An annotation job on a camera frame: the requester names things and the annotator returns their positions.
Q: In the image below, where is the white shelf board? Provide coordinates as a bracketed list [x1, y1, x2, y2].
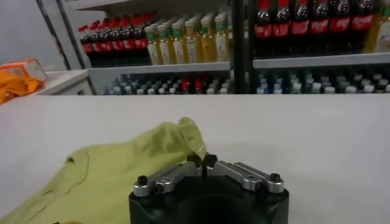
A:
[252, 52, 390, 69]
[88, 61, 232, 75]

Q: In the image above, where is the slanted black frame pole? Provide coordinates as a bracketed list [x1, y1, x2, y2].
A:
[35, 0, 73, 71]

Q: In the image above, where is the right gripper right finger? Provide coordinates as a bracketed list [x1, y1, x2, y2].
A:
[203, 153, 285, 194]

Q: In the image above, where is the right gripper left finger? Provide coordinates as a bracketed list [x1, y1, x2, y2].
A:
[133, 153, 204, 197]

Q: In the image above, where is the black shelf post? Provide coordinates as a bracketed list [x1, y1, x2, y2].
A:
[230, 0, 255, 94]

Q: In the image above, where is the white bottle shelf unit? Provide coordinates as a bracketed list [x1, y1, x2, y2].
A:
[56, 0, 244, 96]
[248, 0, 390, 94]

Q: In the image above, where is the light green T-shirt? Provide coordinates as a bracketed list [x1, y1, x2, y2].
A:
[0, 116, 207, 224]

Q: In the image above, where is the orange and white box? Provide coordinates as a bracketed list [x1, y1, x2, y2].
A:
[0, 58, 49, 82]

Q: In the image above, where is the crumpled orange cloth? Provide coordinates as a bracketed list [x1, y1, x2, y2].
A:
[0, 71, 45, 105]

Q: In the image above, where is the white side table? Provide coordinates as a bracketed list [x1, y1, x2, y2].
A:
[35, 69, 94, 96]

